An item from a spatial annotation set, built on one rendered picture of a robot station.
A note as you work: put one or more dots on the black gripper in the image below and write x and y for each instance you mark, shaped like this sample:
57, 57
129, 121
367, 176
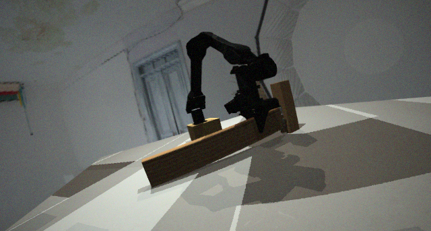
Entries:
261, 107

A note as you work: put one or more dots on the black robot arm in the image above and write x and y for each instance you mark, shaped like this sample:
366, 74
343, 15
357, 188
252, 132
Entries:
259, 68

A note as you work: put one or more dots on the brown wooden post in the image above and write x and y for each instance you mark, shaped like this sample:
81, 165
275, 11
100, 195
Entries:
282, 91

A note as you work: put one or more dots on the brown wooden rail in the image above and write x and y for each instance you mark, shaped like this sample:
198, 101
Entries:
197, 153

